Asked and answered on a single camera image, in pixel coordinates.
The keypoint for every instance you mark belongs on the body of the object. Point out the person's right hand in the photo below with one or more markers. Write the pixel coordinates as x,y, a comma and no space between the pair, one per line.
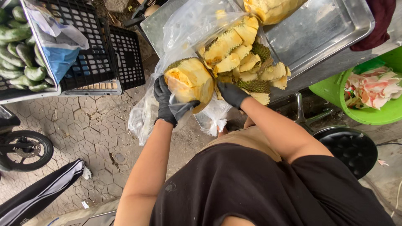
234,94

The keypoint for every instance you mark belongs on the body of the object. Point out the person's left hand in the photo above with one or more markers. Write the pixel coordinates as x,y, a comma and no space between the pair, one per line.
165,108

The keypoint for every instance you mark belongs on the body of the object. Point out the person's right fingers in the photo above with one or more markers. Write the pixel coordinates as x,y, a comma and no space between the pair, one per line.
224,88

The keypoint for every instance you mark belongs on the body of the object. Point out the large durian husk half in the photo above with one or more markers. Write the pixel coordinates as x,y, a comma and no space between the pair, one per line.
191,80

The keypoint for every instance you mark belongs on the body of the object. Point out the clear plastic bag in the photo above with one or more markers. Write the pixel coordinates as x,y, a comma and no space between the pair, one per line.
185,31

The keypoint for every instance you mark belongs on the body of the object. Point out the pile of durian husk pieces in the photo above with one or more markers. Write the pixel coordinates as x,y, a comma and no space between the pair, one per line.
241,59

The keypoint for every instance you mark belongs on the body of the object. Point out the person's khaki shorts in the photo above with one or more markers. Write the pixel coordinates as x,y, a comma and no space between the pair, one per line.
251,138

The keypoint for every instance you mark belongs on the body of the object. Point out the durian husk shell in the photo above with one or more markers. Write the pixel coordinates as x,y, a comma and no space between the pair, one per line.
270,9

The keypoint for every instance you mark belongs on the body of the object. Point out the small black plastic crate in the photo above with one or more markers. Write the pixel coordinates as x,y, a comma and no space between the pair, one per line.
128,59

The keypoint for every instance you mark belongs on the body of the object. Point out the steel tray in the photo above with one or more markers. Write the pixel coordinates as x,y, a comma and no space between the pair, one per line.
314,34

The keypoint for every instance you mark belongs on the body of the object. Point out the person's black shirt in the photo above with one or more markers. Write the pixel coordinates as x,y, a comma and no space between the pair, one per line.
270,194

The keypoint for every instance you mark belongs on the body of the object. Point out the tall black plastic crate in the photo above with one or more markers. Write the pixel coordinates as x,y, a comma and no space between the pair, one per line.
91,59

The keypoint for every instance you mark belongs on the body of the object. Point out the black round stool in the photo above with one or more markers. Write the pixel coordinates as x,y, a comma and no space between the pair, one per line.
348,150

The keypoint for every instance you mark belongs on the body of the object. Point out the green plastic basin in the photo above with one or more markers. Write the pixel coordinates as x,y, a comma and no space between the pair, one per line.
370,114

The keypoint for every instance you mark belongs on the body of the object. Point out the heap of pink white scraps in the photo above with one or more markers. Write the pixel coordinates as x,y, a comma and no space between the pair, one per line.
373,88

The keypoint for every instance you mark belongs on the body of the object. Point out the maroon cloth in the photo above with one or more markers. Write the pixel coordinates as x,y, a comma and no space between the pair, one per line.
377,25

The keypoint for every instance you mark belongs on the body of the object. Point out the blue and white plastic bag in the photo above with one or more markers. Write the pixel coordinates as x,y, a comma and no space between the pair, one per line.
59,53

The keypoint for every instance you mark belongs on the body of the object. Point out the crate of green cucumbers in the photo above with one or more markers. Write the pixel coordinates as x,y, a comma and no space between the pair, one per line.
18,53

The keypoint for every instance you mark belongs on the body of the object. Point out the motorcycle wheel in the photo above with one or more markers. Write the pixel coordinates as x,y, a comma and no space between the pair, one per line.
23,150

